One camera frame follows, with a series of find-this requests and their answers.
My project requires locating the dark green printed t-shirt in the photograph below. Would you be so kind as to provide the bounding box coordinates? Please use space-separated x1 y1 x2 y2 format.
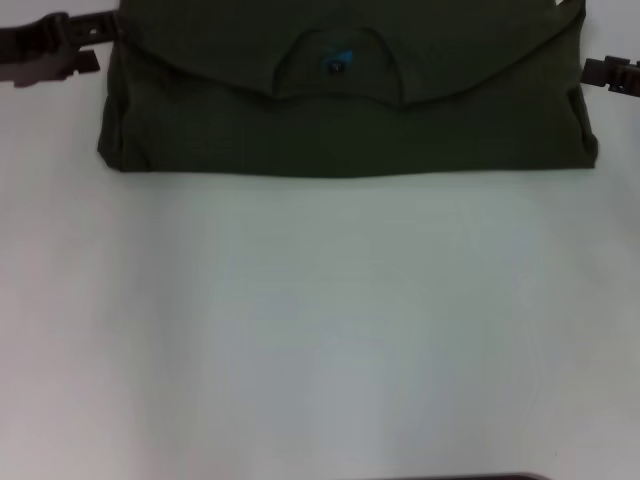
96 0 600 180

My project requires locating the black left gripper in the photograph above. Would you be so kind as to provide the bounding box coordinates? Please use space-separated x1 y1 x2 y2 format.
0 12 125 89

